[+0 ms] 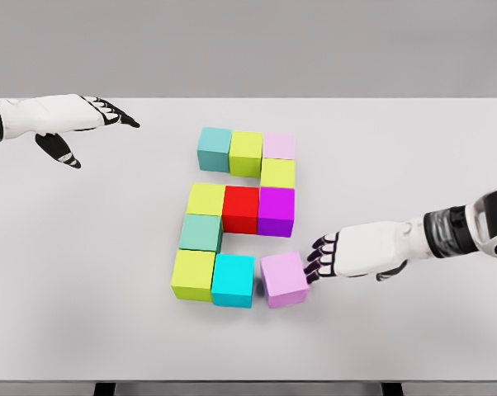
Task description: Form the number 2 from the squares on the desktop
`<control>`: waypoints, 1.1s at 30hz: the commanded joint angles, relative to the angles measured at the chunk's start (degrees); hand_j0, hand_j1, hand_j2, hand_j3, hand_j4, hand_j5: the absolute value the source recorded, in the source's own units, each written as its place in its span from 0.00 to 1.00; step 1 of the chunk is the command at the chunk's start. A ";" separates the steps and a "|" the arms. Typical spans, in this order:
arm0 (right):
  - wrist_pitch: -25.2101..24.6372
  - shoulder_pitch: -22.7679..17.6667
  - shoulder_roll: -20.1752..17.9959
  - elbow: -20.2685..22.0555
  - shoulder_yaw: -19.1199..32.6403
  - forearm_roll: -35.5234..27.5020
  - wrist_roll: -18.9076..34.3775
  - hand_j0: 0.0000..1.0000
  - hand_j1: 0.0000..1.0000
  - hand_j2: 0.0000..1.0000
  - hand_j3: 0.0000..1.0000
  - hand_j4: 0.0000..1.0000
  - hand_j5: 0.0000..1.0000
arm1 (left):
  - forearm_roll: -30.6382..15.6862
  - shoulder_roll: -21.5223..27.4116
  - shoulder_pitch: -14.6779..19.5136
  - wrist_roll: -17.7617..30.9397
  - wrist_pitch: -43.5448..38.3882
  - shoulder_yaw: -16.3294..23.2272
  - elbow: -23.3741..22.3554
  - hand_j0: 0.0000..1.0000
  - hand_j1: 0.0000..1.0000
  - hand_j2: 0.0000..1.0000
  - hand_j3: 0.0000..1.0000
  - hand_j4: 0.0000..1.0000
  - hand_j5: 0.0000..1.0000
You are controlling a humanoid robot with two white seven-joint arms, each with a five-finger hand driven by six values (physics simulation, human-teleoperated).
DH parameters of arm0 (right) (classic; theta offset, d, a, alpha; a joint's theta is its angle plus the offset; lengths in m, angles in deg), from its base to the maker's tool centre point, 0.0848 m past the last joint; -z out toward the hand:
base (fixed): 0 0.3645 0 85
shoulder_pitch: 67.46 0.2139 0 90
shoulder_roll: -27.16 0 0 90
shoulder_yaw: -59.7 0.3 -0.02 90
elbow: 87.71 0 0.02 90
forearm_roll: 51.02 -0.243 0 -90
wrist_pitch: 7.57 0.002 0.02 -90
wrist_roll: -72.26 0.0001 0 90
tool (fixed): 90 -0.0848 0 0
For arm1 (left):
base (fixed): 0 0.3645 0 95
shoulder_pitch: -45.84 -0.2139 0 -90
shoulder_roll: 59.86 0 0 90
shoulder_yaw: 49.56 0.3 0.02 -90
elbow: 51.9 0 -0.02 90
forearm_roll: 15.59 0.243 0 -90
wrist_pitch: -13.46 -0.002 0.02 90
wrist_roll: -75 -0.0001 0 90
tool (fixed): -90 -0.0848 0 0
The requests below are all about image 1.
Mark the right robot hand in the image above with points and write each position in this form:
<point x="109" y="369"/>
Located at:
<point x="358" y="249"/>

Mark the pale pink cube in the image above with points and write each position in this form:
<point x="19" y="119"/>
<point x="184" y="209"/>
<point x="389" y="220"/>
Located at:
<point x="279" y="145"/>

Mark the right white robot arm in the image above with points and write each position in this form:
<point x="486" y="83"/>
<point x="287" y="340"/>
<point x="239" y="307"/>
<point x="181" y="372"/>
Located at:
<point x="459" y="231"/>

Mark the red cube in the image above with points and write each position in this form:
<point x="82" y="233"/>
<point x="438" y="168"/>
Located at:
<point x="241" y="208"/>

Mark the lilac pink cube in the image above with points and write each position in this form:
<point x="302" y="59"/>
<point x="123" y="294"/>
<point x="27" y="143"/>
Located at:
<point x="283" y="278"/>

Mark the teal cube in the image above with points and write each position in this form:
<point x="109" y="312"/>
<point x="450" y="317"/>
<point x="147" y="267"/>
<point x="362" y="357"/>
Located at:
<point x="213" y="148"/>

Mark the yellow-green cube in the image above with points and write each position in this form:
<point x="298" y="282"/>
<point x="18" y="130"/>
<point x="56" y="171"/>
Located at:
<point x="245" y="152"/>
<point x="192" y="274"/>
<point x="278" y="172"/>
<point x="205" y="199"/>

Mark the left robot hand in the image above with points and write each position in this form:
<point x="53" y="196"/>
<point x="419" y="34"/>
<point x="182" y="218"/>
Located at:
<point x="71" y="111"/>

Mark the purple cube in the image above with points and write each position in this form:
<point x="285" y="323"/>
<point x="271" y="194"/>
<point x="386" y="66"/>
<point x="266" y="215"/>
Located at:
<point x="276" y="210"/>

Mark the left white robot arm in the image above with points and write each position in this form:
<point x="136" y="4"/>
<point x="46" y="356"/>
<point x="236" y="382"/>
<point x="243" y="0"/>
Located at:
<point x="9" y="119"/>

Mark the cyan cube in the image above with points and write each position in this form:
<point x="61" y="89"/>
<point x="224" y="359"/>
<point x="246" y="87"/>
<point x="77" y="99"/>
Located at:
<point x="233" y="280"/>

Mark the mint green cube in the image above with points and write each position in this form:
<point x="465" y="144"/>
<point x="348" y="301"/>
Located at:
<point x="200" y="233"/>

